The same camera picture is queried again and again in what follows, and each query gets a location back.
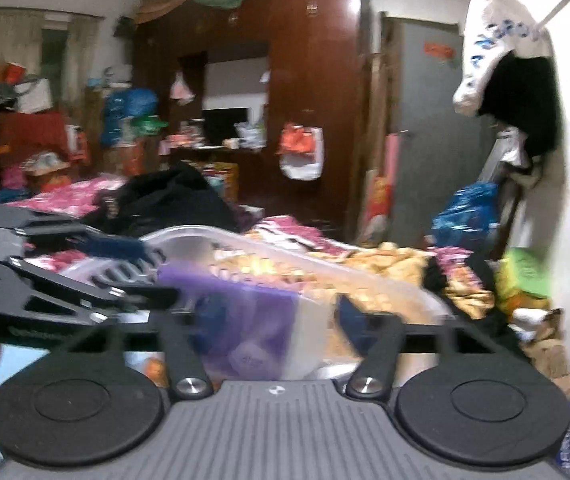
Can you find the pink white plastic bag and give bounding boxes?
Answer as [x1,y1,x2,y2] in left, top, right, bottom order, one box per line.
[170,71,196,106]

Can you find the orange plastic bag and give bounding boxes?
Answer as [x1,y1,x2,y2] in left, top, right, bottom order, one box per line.
[276,122,324,181]

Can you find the grey door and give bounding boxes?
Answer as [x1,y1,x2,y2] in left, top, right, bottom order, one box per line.
[382,17,496,241]

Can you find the brown wooden wardrobe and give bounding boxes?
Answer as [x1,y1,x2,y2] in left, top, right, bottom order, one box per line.
[132,0,370,231]

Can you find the pink floral blanket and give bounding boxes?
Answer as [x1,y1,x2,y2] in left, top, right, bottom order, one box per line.
[7,177,130,216]

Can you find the red cloth cover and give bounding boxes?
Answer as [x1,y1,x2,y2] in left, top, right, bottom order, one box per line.
[0,110,73,181]

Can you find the dark clothes heap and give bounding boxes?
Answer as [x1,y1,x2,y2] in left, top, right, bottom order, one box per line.
[422,250,526,356]

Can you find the yellow patterned blanket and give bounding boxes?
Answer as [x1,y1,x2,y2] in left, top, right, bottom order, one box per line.
[215,242,496,356]

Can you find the large purple tissue pack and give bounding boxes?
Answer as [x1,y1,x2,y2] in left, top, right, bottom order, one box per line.
[157,265,338,381]

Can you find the brown paper bag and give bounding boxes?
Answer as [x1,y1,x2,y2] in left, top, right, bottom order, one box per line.
[522,310,570,386]

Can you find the black monitor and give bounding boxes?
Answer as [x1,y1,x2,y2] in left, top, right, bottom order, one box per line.
[202,107,248,147]

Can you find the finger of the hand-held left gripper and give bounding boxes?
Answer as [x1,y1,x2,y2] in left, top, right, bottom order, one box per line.
[15,222,148,262]
[9,256,182,322]

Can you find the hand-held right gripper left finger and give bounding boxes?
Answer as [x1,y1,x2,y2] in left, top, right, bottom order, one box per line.
[50,292,229,403]

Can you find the green lidded box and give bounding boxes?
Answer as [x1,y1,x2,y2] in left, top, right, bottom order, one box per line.
[497,249,550,306]

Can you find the black clothing pile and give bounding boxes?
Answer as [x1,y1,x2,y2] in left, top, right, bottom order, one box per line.
[85,162,238,238]

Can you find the blue plastic bag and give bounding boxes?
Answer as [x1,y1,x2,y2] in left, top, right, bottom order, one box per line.
[432,182,500,248]

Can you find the beige curtains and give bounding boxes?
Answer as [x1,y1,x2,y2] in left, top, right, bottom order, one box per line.
[0,7,100,116]

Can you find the white plastic basket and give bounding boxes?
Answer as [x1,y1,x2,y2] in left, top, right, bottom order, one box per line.
[57,225,458,381]

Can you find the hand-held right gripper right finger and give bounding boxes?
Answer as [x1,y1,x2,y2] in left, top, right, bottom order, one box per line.
[336,294,523,403]

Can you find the pile of blue bags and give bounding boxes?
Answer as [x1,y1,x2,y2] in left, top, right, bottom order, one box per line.
[101,89,158,148]

